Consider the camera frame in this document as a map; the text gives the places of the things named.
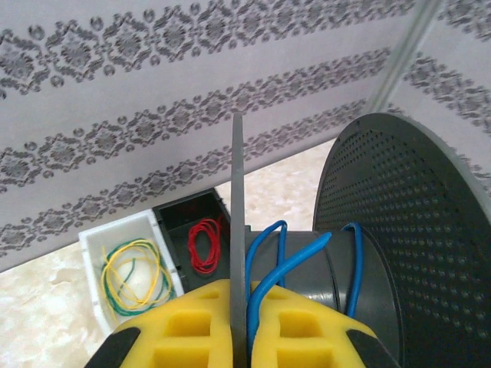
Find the yellow cable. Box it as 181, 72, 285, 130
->
99, 237, 170, 310

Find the red cable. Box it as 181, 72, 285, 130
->
186, 217, 225, 274

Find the black plastic bin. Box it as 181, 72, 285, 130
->
152, 186, 232, 293

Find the white plastic bin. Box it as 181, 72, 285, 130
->
77, 209, 186, 335

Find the blue cable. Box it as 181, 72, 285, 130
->
245, 219, 364, 343

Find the dark grey cable spool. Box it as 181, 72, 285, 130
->
229, 112, 491, 368

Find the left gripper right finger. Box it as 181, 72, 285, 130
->
249, 281, 404, 368

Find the right aluminium corner post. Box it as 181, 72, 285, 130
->
368, 0, 443, 113

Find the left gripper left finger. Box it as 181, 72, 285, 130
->
83, 278, 236, 368

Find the green cable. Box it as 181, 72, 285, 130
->
104, 238, 176, 319

